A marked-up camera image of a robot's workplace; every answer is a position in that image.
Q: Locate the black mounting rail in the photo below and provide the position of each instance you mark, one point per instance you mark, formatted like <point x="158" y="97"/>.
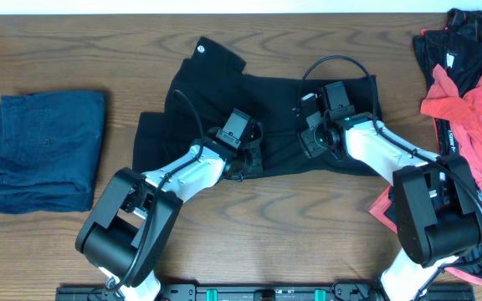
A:
<point x="340" y="291"/>

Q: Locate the black t-shirt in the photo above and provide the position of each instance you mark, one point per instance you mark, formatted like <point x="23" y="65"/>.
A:
<point x="203" y="94"/>

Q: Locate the black patterned garment with orange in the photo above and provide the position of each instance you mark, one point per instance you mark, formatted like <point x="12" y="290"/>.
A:
<point x="457" y="48"/>

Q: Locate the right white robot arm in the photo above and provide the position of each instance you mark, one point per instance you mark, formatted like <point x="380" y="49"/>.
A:
<point x="438" y="212"/>

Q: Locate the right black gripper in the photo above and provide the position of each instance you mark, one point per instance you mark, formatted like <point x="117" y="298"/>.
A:
<point x="309" y="143"/>

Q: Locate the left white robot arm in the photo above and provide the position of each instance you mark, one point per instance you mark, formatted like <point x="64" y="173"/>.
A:
<point x="126" y="233"/>

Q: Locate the folded blue denim garment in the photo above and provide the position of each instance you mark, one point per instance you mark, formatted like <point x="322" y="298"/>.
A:
<point x="49" y="150"/>

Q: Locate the red and black garment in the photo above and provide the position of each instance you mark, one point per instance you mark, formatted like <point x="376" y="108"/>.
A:
<point x="458" y="128"/>

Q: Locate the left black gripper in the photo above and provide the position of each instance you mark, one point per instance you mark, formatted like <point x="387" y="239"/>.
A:
<point x="256" y="151"/>

